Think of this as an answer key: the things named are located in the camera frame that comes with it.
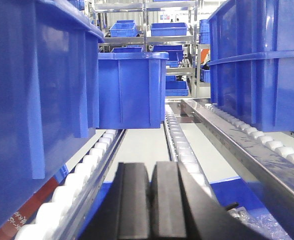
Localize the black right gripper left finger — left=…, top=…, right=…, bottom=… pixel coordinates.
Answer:
left=81, top=162, right=150, bottom=240

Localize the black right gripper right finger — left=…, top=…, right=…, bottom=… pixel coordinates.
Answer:
left=150, top=161, right=265, bottom=240

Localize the large blue plastic bin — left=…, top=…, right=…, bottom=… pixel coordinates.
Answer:
left=0, top=0, right=103, bottom=228

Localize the blue bin below with plastic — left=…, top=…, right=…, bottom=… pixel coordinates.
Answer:
left=96, top=176, right=292, bottom=240

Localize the blue bin on rollers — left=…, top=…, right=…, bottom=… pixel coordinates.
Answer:
left=98, top=52, right=169, bottom=130

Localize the blue bin right side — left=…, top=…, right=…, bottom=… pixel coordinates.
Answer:
left=208, top=0, right=294, bottom=132

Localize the middle white roller track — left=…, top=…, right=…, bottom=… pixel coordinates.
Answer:
left=163, top=104, right=217, bottom=201

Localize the white roller track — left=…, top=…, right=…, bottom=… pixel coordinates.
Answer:
left=15, top=129, right=127, bottom=240
left=204, top=103, right=294, bottom=164
left=163, top=104, right=217, bottom=201

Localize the left white roller track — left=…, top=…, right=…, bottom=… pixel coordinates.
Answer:
left=15, top=129, right=127, bottom=240

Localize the blue tray lower shelf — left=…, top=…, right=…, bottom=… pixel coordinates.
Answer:
left=165, top=81, right=189, bottom=97

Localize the blue tray shelf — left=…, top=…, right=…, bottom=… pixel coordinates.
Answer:
left=165, top=81, right=189, bottom=97
left=152, top=45, right=184, bottom=62
left=110, top=20, right=138, bottom=37
left=150, top=22, right=188, bottom=37

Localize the right white roller track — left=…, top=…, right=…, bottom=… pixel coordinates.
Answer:
left=204, top=103, right=294, bottom=164

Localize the blue tray middle shelf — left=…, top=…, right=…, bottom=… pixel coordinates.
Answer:
left=152, top=45, right=184, bottom=62

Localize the blue tray upper right shelf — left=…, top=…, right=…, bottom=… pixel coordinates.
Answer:
left=150, top=22, right=188, bottom=37

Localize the steel shelving rack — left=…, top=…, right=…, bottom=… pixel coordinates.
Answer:
left=84, top=0, right=211, bottom=98

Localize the blue tray upper left shelf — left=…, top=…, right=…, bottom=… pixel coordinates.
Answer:
left=110, top=20, right=138, bottom=37

